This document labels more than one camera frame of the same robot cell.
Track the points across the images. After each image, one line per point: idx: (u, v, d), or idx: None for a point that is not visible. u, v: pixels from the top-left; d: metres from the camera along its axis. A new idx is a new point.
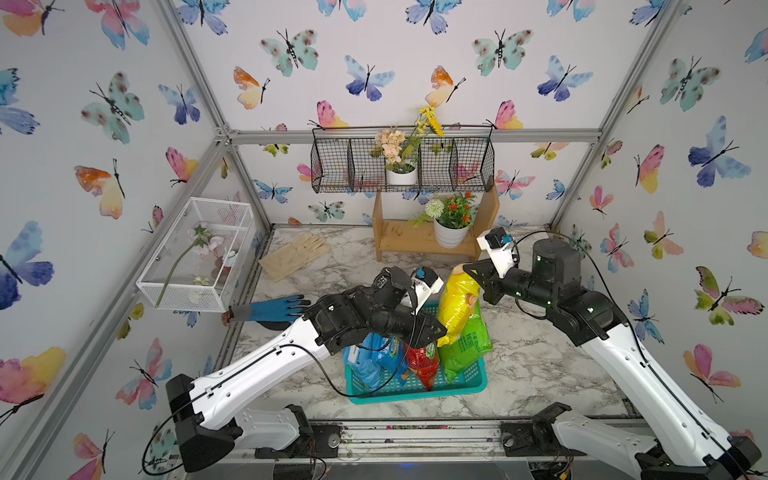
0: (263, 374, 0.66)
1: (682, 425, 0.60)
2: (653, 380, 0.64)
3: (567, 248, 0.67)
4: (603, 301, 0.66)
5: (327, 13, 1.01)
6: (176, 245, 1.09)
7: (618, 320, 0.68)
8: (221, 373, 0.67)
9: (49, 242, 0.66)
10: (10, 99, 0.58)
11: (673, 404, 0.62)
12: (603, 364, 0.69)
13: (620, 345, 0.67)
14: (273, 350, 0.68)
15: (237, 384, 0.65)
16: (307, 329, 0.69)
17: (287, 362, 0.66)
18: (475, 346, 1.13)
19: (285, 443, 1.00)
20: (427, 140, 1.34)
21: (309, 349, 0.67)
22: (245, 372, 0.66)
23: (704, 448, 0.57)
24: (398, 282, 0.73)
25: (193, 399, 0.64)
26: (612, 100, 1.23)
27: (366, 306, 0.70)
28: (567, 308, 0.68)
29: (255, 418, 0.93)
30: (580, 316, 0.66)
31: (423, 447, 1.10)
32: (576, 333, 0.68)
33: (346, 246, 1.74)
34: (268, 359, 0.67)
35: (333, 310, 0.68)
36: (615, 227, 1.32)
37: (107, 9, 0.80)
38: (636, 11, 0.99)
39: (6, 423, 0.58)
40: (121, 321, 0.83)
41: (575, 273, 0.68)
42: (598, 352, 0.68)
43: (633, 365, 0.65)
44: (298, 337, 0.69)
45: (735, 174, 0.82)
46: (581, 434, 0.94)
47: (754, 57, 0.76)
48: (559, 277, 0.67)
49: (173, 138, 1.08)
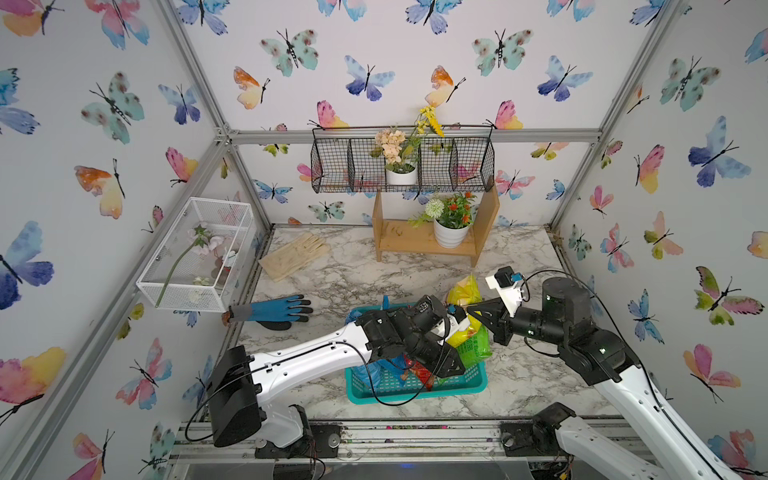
0: (318, 363, 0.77)
1: (698, 473, 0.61)
2: (667, 424, 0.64)
3: (576, 287, 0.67)
4: (615, 341, 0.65)
5: (327, 13, 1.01)
6: (176, 246, 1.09)
7: (630, 362, 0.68)
8: (279, 354, 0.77)
9: (49, 242, 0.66)
10: (10, 99, 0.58)
11: (688, 450, 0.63)
12: (616, 406, 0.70)
13: (633, 388, 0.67)
14: (328, 343, 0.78)
15: (295, 367, 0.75)
16: (358, 334, 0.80)
17: (339, 357, 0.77)
18: (474, 350, 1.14)
19: (286, 442, 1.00)
20: (427, 140, 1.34)
21: (360, 351, 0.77)
22: (301, 358, 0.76)
23: None
24: (434, 312, 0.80)
25: (253, 370, 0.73)
26: (612, 100, 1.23)
27: (405, 326, 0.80)
28: (578, 349, 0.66)
29: (273, 407, 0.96)
30: (591, 357, 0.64)
31: (423, 447, 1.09)
32: (588, 373, 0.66)
33: (346, 246, 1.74)
34: (324, 351, 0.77)
35: (380, 324, 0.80)
36: (615, 227, 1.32)
37: (107, 9, 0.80)
38: (636, 11, 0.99)
39: (6, 423, 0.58)
40: (121, 322, 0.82)
41: (586, 312, 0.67)
42: (611, 394, 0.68)
43: (646, 408, 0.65)
44: (351, 337, 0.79)
45: (736, 174, 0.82)
46: (587, 448, 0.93)
47: (754, 57, 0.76)
48: (569, 316, 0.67)
49: (172, 138, 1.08)
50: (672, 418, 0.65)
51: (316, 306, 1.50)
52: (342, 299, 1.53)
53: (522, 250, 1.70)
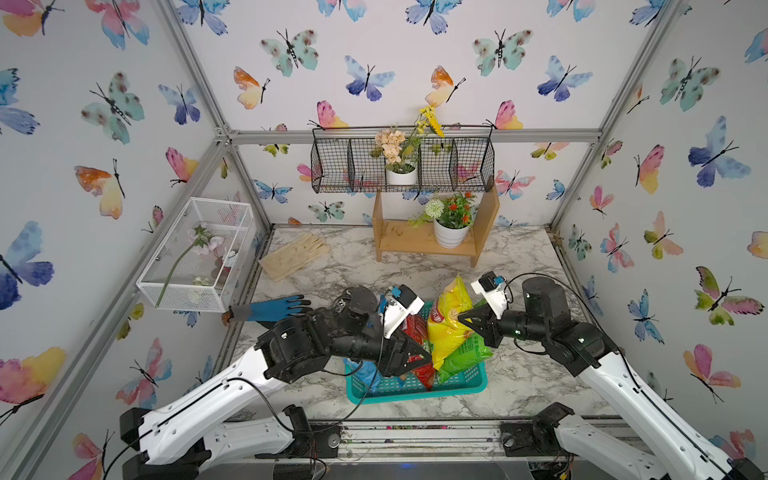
0: (209, 410, 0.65)
1: (681, 449, 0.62)
2: (647, 404, 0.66)
3: (552, 283, 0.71)
4: (593, 332, 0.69)
5: (327, 13, 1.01)
6: (176, 246, 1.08)
7: (610, 349, 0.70)
8: (171, 407, 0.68)
9: (49, 242, 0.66)
10: (10, 99, 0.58)
11: (669, 428, 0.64)
12: (599, 392, 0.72)
13: (613, 372, 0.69)
14: (219, 382, 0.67)
15: (183, 421, 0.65)
16: (256, 359, 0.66)
17: (235, 396, 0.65)
18: (475, 350, 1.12)
19: (279, 448, 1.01)
20: (427, 140, 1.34)
21: (256, 384, 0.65)
22: (192, 408, 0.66)
23: (704, 471, 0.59)
24: (358, 307, 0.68)
25: (142, 435, 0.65)
26: (612, 100, 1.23)
27: (325, 333, 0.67)
28: (559, 341, 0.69)
29: (235, 432, 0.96)
30: (572, 347, 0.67)
31: (423, 447, 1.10)
32: (569, 362, 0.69)
33: (346, 246, 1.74)
34: (214, 394, 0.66)
35: (284, 339, 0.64)
36: (615, 227, 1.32)
37: (107, 9, 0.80)
38: (636, 11, 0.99)
39: (6, 423, 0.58)
40: (121, 322, 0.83)
41: (563, 306, 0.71)
42: (593, 380, 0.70)
43: (626, 391, 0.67)
44: (247, 368, 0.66)
45: (736, 174, 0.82)
46: (588, 444, 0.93)
47: (754, 57, 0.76)
48: (549, 311, 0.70)
49: (172, 138, 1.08)
50: (651, 399, 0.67)
51: (316, 306, 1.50)
52: None
53: (522, 250, 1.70)
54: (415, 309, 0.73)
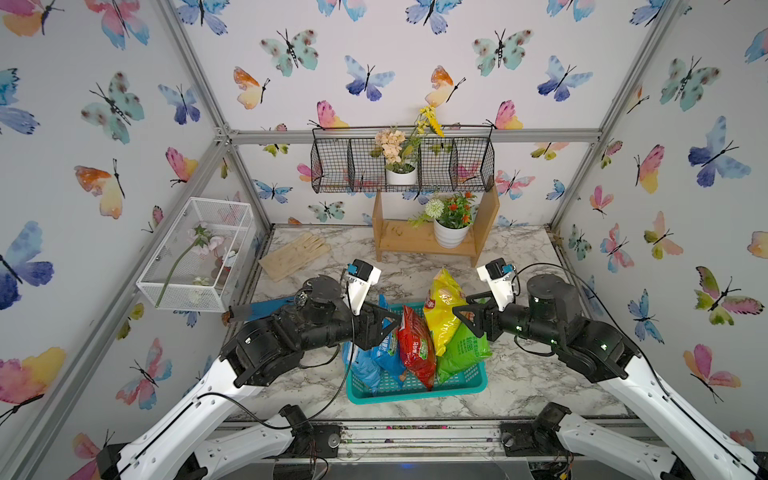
0: (186, 430, 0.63)
1: (715, 457, 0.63)
2: (679, 413, 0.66)
3: (563, 286, 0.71)
4: (611, 333, 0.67)
5: (327, 13, 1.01)
6: (176, 246, 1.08)
7: (632, 353, 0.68)
8: (145, 438, 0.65)
9: (49, 242, 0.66)
10: (10, 99, 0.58)
11: (702, 437, 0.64)
12: (623, 399, 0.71)
13: (641, 382, 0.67)
14: (189, 402, 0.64)
15: (161, 447, 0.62)
16: (223, 372, 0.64)
17: (210, 411, 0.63)
18: (474, 350, 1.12)
19: (282, 449, 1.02)
20: (427, 139, 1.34)
21: (230, 394, 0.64)
22: (168, 434, 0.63)
23: (739, 476, 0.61)
24: (320, 296, 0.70)
25: (120, 471, 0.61)
26: (612, 100, 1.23)
27: (291, 330, 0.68)
28: (580, 349, 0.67)
29: (227, 443, 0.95)
30: (595, 355, 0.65)
31: (423, 447, 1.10)
32: (594, 372, 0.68)
33: (346, 246, 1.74)
34: (187, 414, 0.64)
35: (249, 343, 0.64)
36: (615, 227, 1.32)
37: (107, 9, 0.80)
38: (636, 11, 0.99)
39: (6, 423, 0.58)
40: (121, 322, 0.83)
41: (575, 310, 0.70)
42: (619, 390, 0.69)
43: (658, 400, 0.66)
44: (217, 382, 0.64)
45: (735, 174, 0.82)
46: (591, 444, 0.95)
47: (754, 57, 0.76)
48: (562, 316, 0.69)
49: (172, 138, 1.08)
50: (681, 407, 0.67)
51: None
52: None
53: (522, 250, 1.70)
54: (374, 279, 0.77)
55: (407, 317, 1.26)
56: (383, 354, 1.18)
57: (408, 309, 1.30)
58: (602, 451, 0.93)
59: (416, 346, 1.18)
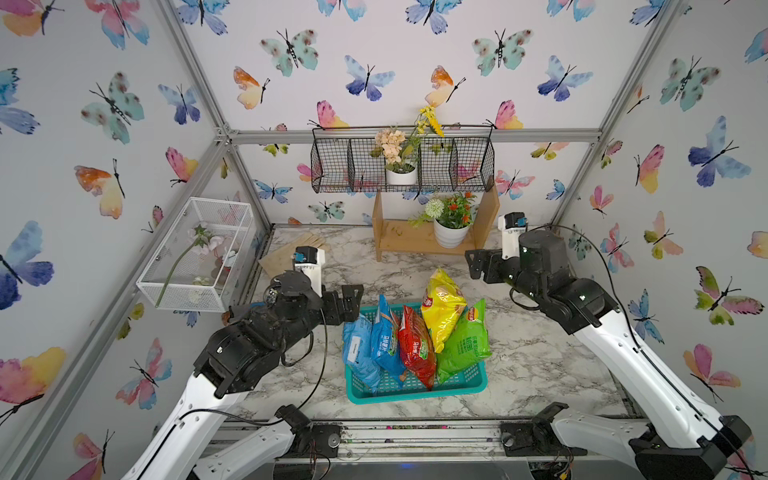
0: (176, 453, 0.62)
1: (676, 409, 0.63)
2: (647, 365, 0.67)
3: (551, 239, 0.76)
4: (594, 288, 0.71)
5: (327, 13, 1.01)
6: (176, 246, 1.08)
7: (610, 306, 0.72)
8: (133, 470, 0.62)
9: (49, 242, 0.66)
10: (10, 99, 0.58)
11: (665, 388, 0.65)
12: (598, 352, 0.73)
13: (613, 333, 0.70)
14: (175, 424, 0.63)
15: (154, 475, 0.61)
16: (202, 388, 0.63)
17: (196, 429, 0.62)
18: (474, 350, 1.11)
19: (284, 451, 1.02)
20: (427, 140, 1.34)
21: (213, 407, 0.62)
22: (157, 460, 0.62)
23: (697, 429, 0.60)
24: (291, 290, 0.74)
25: None
26: (612, 100, 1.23)
27: (265, 329, 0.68)
28: (557, 298, 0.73)
29: (227, 456, 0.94)
30: (572, 304, 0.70)
31: (423, 447, 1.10)
32: (569, 320, 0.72)
33: (346, 245, 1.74)
34: (173, 436, 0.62)
35: (221, 353, 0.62)
36: (615, 227, 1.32)
37: (107, 9, 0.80)
38: (636, 11, 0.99)
39: (6, 423, 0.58)
40: (121, 322, 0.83)
41: (562, 262, 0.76)
42: (591, 339, 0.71)
43: (628, 351, 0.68)
44: (196, 400, 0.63)
45: (735, 174, 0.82)
46: (579, 429, 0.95)
47: (754, 57, 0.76)
48: (547, 266, 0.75)
49: (172, 138, 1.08)
50: (650, 360, 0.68)
51: None
52: None
53: None
54: (321, 259, 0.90)
55: (407, 317, 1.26)
56: (383, 354, 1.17)
57: (408, 309, 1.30)
58: (587, 434, 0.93)
59: (416, 347, 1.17)
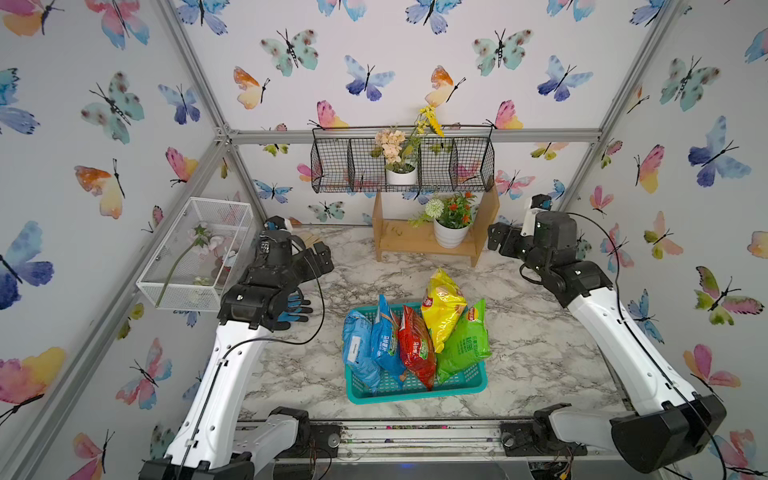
0: (229, 386, 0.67)
1: (647, 375, 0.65)
2: (629, 335, 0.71)
3: (565, 218, 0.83)
4: (593, 268, 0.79)
5: (327, 12, 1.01)
6: (176, 246, 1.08)
7: (605, 284, 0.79)
8: (188, 423, 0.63)
9: (49, 242, 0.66)
10: (10, 99, 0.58)
11: (641, 356, 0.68)
12: (585, 324, 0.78)
13: (601, 303, 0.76)
14: (219, 366, 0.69)
15: (215, 413, 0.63)
16: (234, 329, 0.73)
17: (241, 361, 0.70)
18: (474, 351, 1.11)
19: (292, 437, 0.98)
20: (427, 139, 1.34)
21: (251, 338, 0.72)
22: (212, 401, 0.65)
23: (663, 395, 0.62)
24: (279, 239, 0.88)
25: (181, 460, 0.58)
26: (612, 100, 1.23)
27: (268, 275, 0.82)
28: (557, 271, 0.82)
29: (249, 437, 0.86)
30: (567, 278, 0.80)
31: (423, 447, 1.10)
32: (563, 293, 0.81)
33: (346, 246, 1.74)
34: (221, 376, 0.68)
35: (242, 298, 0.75)
36: (615, 227, 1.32)
37: (107, 9, 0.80)
38: (636, 11, 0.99)
39: (6, 423, 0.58)
40: (121, 322, 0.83)
41: (570, 241, 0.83)
42: (581, 310, 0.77)
43: (610, 320, 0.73)
44: (233, 339, 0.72)
45: (735, 174, 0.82)
46: (574, 420, 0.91)
47: (754, 57, 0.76)
48: (555, 242, 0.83)
49: (172, 138, 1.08)
50: (633, 331, 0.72)
51: (316, 306, 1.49)
52: (342, 299, 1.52)
53: None
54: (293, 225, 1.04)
55: (407, 317, 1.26)
56: (383, 354, 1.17)
57: (408, 309, 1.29)
58: (582, 421, 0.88)
59: (416, 347, 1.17)
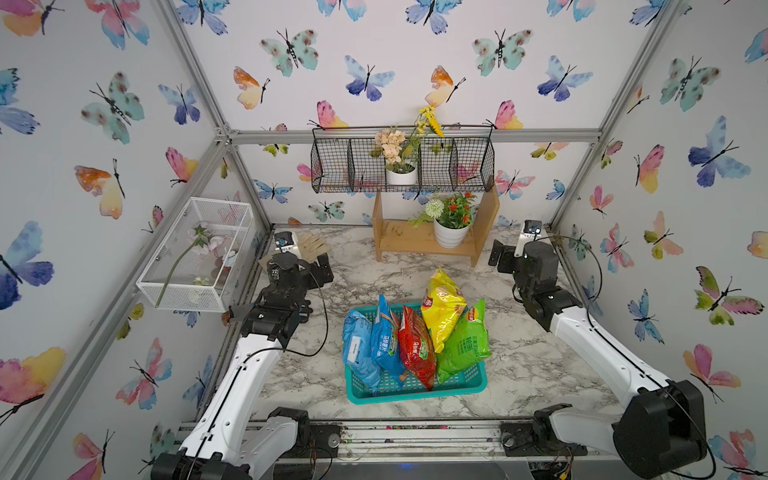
0: (246, 388, 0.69)
1: (622, 368, 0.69)
2: (599, 339, 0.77)
3: (549, 251, 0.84)
4: (568, 298, 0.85)
5: (327, 13, 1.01)
6: (176, 245, 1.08)
7: (578, 304, 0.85)
8: (205, 419, 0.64)
9: (49, 242, 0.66)
10: (10, 99, 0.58)
11: (615, 355, 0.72)
12: (567, 342, 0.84)
13: (573, 317, 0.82)
14: (239, 368, 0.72)
15: (231, 409, 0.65)
16: (255, 339, 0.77)
17: (259, 367, 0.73)
18: (474, 351, 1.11)
19: (292, 439, 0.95)
20: (427, 139, 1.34)
21: (270, 347, 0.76)
22: (228, 399, 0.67)
23: (637, 383, 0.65)
24: (286, 264, 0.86)
25: (194, 452, 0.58)
26: (612, 100, 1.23)
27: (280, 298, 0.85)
28: (536, 299, 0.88)
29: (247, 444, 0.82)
30: (545, 307, 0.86)
31: (423, 447, 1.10)
32: (542, 318, 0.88)
33: (346, 246, 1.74)
34: (240, 377, 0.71)
35: (263, 316, 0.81)
36: (615, 227, 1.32)
37: (107, 9, 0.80)
38: (636, 11, 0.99)
39: (6, 423, 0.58)
40: (121, 322, 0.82)
41: (553, 272, 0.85)
42: (559, 328, 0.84)
43: (584, 330, 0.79)
44: (251, 347, 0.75)
45: (736, 174, 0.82)
46: (573, 421, 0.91)
47: (754, 57, 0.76)
48: (538, 274, 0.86)
49: (172, 138, 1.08)
50: (605, 336, 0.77)
51: (316, 306, 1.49)
52: (342, 299, 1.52)
53: None
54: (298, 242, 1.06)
55: (407, 317, 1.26)
56: (383, 354, 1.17)
57: (408, 309, 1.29)
58: (580, 421, 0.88)
59: (416, 347, 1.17)
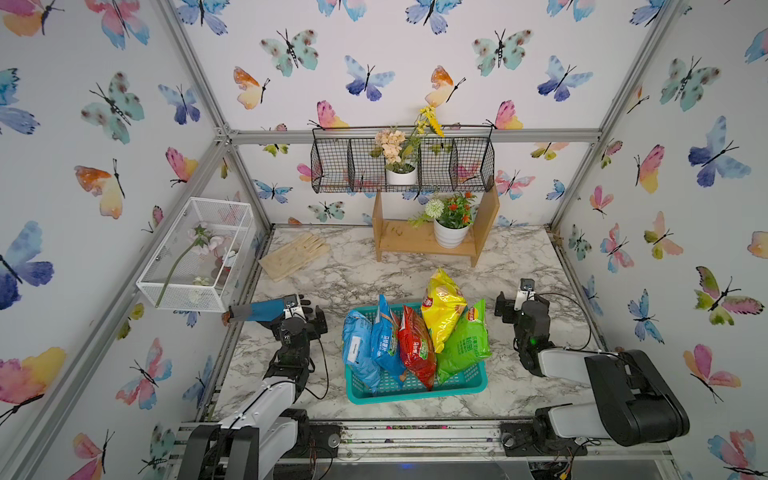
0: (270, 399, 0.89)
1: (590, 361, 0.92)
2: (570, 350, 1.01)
3: (541, 311, 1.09)
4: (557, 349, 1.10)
5: (327, 13, 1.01)
6: (176, 246, 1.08)
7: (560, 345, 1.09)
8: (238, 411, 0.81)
9: (49, 242, 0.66)
10: (10, 99, 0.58)
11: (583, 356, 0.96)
12: (552, 371, 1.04)
13: (548, 350, 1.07)
14: (265, 388, 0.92)
15: (258, 407, 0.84)
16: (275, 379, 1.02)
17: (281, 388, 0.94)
18: (474, 351, 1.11)
19: (291, 440, 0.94)
20: (427, 140, 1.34)
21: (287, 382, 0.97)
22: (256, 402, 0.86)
23: None
24: (293, 330, 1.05)
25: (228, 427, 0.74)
26: (612, 100, 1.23)
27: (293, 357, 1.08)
28: (528, 353, 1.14)
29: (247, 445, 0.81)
30: (534, 360, 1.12)
31: (423, 447, 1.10)
32: (532, 367, 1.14)
33: (346, 246, 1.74)
34: (267, 392, 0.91)
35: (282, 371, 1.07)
36: (615, 227, 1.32)
37: (107, 9, 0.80)
38: (635, 11, 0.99)
39: (6, 423, 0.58)
40: (122, 321, 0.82)
41: (545, 330, 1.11)
42: (545, 360, 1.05)
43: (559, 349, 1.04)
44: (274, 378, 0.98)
45: (736, 174, 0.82)
46: (571, 417, 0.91)
47: (754, 57, 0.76)
48: (532, 330, 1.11)
49: (172, 138, 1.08)
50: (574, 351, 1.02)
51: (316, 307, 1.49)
52: (342, 299, 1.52)
53: (522, 250, 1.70)
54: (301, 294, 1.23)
55: (407, 317, 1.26)
56: (383, 354, 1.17)
57: (408, 309, 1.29)
58: (579, 414, 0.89)
59: (416, 347, 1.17)
